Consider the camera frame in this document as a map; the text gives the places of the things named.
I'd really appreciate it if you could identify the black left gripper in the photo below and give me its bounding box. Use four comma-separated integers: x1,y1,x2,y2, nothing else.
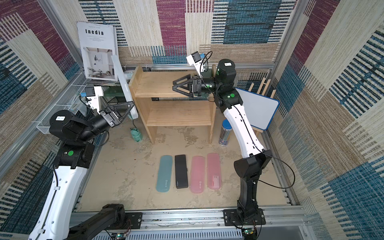
76,102,132,145

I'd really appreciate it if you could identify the translucent white pencil case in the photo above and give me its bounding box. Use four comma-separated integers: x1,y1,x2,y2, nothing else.
111,55,134,102

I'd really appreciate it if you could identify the black pencil case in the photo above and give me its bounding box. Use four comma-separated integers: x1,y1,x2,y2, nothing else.
175,155,189,189

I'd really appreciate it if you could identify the light teal pencil case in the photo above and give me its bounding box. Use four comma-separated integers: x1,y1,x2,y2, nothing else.
156,155,173,193

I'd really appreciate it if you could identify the pink pencil case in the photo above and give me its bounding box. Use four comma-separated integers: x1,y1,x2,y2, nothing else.
190,156,206,194
207,153,222,190

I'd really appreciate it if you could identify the dark green pencil case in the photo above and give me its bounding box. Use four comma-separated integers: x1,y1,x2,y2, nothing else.
194,89,212,98

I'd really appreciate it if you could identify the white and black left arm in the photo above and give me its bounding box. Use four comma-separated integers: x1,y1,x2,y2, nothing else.
29,102,135,240

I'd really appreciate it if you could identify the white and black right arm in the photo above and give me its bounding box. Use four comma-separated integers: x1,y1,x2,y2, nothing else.
172,52,272,226

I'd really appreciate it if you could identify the wooden two-tier shelf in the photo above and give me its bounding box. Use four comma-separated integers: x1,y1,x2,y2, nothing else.
129,66,216,144

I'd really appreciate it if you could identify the blue-lid pencil canister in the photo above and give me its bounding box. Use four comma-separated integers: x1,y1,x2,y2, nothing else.
219,119,232,147

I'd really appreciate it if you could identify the green tray on rack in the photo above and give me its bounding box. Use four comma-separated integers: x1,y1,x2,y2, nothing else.
103,86,132,98

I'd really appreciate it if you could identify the teal giraffe desk lamp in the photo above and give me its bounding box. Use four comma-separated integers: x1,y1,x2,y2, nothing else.
130,120,143,142

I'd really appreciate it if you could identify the Inedia magazine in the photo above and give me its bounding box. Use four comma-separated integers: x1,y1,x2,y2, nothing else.
77,22,119,82

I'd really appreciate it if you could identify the small whiteboard on easel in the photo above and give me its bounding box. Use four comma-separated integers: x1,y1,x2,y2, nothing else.
235,78,280,135

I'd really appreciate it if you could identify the black wire mesh rack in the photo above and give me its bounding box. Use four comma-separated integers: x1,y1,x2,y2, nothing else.
87,82,134,113

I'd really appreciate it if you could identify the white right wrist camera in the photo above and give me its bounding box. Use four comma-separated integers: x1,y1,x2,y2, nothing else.
186,52,206,78

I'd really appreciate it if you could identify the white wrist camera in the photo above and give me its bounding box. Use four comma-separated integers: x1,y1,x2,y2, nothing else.
81,86,104,114
186,52,206,78

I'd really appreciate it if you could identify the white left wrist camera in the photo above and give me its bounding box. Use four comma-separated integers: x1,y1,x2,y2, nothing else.
81,86,104,114

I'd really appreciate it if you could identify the white wire basket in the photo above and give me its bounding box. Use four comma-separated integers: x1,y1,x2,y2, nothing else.
36,83,88,135

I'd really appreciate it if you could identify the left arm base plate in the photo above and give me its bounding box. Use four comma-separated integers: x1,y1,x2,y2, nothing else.
123,212,143,230

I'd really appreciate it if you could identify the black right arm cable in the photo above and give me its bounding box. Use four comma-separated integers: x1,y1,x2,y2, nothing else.
257,154,296,190

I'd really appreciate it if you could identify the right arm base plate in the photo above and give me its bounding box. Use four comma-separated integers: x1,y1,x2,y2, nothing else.
223,209,266,228

